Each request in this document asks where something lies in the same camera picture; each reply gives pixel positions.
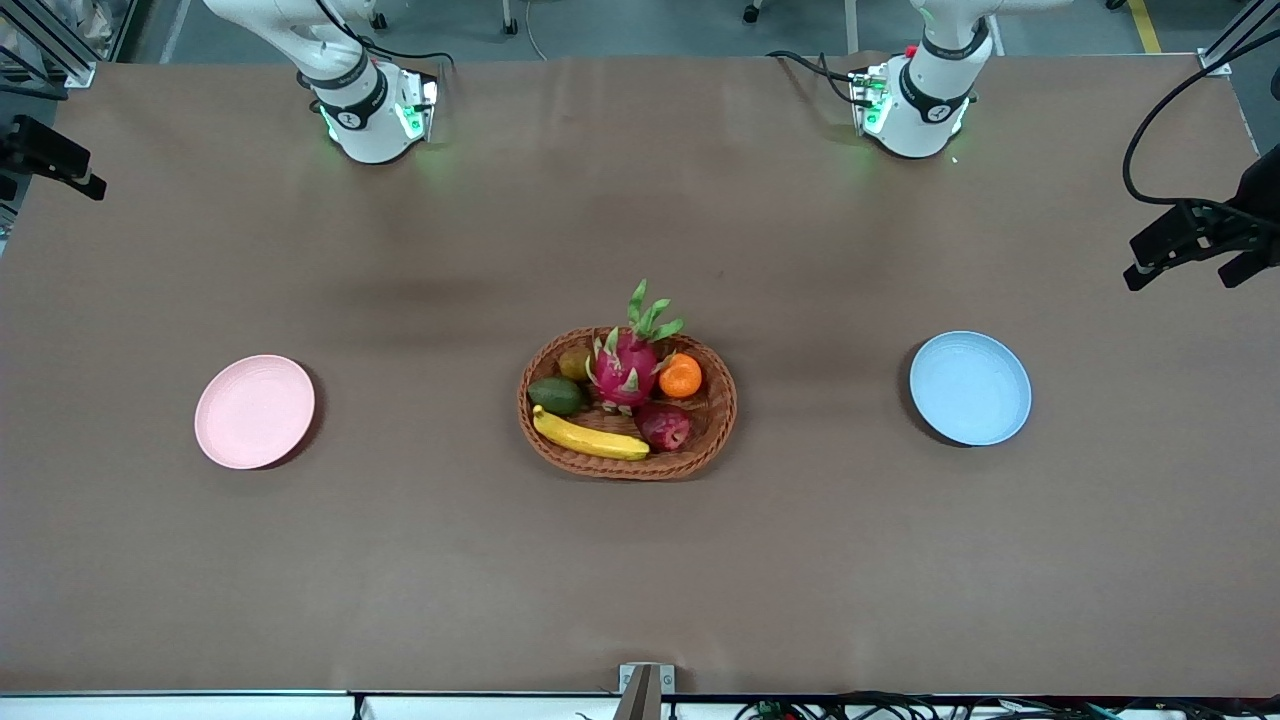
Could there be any light blue plate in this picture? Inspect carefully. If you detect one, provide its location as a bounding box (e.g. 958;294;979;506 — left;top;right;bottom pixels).
909;331;1032;447

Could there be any pink dragon fruit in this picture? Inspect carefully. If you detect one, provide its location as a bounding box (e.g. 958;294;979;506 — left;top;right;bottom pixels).
585;280;687;413

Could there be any brown wicker basket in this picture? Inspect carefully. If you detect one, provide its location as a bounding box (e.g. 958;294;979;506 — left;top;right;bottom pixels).
517;326;738;482

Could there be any white table edge rail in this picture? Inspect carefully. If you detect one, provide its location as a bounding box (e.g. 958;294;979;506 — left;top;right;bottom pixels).
0;690;621;720

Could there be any pink plate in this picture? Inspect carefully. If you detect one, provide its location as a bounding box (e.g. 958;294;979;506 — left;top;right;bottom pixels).
194;354;317;470

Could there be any black left arm wrist cable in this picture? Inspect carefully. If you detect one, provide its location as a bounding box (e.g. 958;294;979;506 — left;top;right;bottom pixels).
1122;30;1280;213

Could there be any black arm base cable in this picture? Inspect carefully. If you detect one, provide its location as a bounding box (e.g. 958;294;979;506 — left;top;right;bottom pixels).
315;0;456;73
765;50;871;106

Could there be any yellow banana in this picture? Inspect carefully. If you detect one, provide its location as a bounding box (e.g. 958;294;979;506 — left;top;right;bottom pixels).
532;404;651;462

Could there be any dark red apple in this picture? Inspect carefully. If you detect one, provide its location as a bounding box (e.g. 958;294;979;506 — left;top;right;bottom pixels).
635;402;693;453

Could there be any black floor cable bundle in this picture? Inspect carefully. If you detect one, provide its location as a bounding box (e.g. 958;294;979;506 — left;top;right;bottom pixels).
735;690;1280;720

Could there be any black left arm base cable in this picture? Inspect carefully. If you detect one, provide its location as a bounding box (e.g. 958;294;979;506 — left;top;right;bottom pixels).
765;50;871;106

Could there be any green avocado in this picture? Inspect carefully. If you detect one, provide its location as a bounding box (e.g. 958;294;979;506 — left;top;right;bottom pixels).
527;376;587;417

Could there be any black right arm base cable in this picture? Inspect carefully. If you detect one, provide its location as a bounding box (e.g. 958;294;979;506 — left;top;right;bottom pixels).
315;0;456;73

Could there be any orange mandarin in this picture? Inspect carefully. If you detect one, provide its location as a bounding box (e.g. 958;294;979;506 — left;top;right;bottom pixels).
659;353;703;399

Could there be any brown table cover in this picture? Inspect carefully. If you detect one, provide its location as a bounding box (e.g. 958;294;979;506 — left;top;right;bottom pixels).
0;50;1280;698

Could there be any aluminium frame post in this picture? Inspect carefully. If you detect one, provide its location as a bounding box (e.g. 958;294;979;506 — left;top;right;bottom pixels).
1197;0;1280;78
0;0;98;89

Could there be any grey metal camera post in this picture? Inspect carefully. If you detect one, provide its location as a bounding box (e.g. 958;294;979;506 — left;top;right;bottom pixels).
618;663;676;720

